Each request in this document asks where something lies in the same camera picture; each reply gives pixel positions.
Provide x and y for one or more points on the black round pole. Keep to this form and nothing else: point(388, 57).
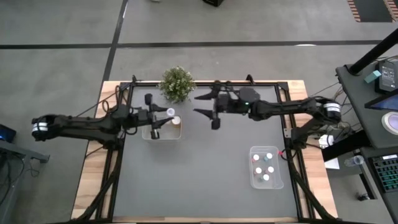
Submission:
point(373, 53)

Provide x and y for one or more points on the clear plastic bin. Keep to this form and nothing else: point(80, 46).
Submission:
point(273, 185)

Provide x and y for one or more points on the black electronics box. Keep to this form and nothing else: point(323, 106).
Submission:
point(387, 77)

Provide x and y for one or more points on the small black floor object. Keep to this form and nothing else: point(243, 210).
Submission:
point(362, 196)

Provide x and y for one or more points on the small teal box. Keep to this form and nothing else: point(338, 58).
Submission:
point(372, 76)

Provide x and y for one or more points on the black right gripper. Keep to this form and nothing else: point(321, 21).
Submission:
point(228, 102)

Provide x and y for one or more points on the white round disc device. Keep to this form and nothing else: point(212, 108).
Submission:
point(392, 122)

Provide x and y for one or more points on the clear plastic water bottle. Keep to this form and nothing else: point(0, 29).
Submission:
point(354, 160)

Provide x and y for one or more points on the teal translucent medicine bottle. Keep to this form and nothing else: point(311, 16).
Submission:
point(269, 155)

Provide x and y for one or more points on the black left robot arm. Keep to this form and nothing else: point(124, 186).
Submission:
point(87, 126)

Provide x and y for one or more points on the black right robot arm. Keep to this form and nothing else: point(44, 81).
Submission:
point(289, 107)

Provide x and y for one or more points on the black aluminium table frame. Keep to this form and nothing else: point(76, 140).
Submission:
point(264, 83)

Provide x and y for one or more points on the backlit black keyboard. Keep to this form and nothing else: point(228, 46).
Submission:
point(385, 174)

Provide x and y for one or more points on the white power adapter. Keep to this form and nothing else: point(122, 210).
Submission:
point(326, 140)

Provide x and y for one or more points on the dark grey keyboard desk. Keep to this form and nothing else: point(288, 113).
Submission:
point(393, 202)

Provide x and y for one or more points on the red medicine bottle white cap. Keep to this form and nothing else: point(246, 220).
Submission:
point(255, 157)

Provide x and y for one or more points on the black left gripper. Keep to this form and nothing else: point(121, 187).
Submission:
point(147, 115)

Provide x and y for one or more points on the blue-lit black device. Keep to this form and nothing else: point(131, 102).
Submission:
point(6, 134)

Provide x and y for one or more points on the grey metal table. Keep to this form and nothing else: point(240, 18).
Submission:
point(18, 152)

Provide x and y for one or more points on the dark rug orange striped edges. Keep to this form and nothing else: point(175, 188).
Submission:
point(370, 11)

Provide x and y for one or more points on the dark grey side desk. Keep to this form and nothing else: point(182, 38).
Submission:
point(362, 90)

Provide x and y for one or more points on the white paper sheet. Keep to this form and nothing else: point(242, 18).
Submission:
point(332, 164)

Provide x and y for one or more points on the tablet with blue screen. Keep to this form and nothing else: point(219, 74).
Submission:
point(387, 103)

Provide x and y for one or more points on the left clear plastic tray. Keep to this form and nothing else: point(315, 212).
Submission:
point(168, 133)

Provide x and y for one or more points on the grey table mat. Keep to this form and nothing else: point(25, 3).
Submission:
point(199, 193)

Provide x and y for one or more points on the amber medicine bottle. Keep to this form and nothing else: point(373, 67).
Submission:
point(176, 120)

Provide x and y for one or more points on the green artificial potted plant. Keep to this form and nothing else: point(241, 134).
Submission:
point(177, 84)

